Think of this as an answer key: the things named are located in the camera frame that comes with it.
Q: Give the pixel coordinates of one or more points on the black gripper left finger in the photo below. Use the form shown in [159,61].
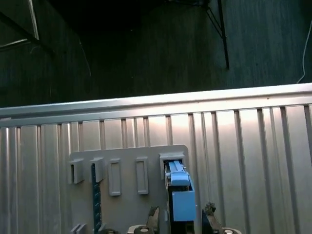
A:
[153,219]

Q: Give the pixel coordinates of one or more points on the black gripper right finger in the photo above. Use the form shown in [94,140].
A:
[210,219]

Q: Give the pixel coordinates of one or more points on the hard disk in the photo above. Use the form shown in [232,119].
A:
[182,207]

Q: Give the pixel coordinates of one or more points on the grey plastic parts rack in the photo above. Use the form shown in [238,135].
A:
[126,170]

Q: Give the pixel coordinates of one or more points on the silver metal frame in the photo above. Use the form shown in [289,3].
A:
[34,24]

